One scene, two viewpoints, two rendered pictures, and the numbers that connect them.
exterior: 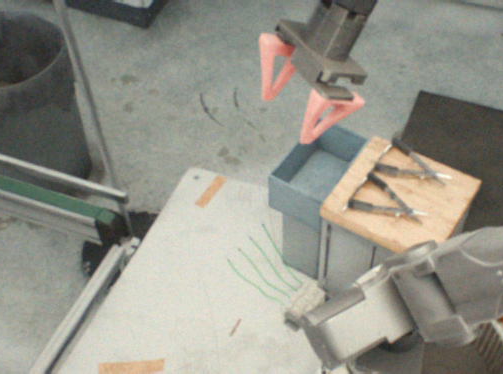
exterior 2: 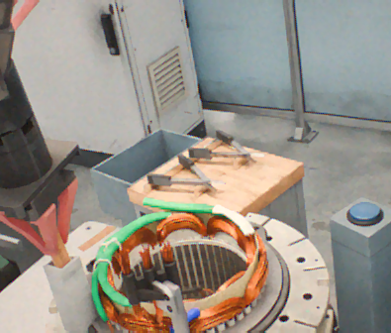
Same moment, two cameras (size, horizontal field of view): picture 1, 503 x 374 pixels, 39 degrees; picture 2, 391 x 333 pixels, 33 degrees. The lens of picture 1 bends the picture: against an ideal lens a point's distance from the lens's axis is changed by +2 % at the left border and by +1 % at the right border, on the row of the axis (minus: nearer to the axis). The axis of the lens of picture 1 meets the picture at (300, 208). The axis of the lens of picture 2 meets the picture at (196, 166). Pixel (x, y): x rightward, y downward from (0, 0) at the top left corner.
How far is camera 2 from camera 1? 0.59 m
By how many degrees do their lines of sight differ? 27
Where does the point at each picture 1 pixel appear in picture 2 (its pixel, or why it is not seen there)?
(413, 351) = (29, 186)
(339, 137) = (180, 146)
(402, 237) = not seen: hidden behind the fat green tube
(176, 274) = (35, 304)
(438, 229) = (239, 200)
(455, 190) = (271, 170)
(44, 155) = (26, 265)
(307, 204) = (123, 194)
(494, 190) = not seen: outside the picture
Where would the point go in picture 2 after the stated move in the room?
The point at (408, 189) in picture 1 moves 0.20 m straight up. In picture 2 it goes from (223, 172) to (201, 50)
